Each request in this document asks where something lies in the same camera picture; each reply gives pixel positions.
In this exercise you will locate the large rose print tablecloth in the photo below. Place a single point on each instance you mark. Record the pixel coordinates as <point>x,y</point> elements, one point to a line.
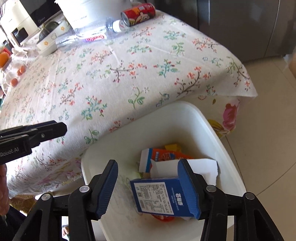
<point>229,113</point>

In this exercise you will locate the red snack packet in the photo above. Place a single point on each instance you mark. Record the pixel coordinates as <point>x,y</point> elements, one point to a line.
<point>161,218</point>

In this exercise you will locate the red drink can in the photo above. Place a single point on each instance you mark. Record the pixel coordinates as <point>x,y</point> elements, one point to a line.
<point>138,12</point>

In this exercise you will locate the black front microwave oven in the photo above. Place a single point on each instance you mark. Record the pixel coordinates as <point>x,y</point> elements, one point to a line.
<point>39,11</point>

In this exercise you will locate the brown cardboard box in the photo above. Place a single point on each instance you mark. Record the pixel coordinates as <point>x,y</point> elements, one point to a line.
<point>293,64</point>

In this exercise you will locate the small orange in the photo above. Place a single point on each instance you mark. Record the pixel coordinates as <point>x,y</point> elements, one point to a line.
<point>14,81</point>
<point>22,70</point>

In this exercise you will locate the dark green squash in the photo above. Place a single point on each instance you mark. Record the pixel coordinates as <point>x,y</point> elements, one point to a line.
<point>48,29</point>

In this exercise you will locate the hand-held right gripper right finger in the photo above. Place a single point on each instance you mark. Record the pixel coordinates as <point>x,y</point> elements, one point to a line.
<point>189,190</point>

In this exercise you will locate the person's left hand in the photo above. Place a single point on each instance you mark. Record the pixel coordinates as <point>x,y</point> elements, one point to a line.
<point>3,190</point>

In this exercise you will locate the white torn cardboard carton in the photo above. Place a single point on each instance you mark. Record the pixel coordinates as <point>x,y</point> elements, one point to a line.
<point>148,160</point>

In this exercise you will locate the clear plastic bottle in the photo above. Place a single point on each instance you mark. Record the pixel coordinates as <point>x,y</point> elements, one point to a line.
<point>97,30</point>

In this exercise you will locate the yellow foil wrapper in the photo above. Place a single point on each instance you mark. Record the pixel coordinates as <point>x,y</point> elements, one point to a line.
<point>173,147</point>

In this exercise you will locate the white flower print bowl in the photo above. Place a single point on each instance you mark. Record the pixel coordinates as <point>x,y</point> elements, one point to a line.
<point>63,29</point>
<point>46,46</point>

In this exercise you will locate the small floral print tablecloth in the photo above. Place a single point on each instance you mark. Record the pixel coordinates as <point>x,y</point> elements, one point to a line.
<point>104,81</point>

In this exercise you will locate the blue snack box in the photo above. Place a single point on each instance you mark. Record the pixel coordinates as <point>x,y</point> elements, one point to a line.
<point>157,194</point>

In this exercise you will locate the white electric cooking pot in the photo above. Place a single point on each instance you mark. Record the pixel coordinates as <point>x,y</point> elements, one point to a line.
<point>92,11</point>

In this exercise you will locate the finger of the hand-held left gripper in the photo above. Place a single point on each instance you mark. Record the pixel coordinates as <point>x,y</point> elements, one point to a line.
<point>50,129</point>

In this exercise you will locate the clear bag of oranges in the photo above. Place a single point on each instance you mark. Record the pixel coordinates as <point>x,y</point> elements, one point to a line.
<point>11,74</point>

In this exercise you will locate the grey steel fridge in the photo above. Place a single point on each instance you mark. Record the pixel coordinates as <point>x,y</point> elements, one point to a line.
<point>231,23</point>

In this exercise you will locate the white plastic trash bin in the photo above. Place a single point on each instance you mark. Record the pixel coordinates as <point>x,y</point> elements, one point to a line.
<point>185,125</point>

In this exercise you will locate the cream countertop appliance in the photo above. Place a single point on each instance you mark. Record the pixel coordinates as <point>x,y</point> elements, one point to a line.
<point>13,16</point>

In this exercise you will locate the large orange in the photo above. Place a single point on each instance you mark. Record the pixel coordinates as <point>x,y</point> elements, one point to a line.
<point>4,59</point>

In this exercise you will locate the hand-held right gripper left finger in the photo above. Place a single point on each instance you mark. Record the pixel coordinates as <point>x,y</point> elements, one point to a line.
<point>107,187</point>

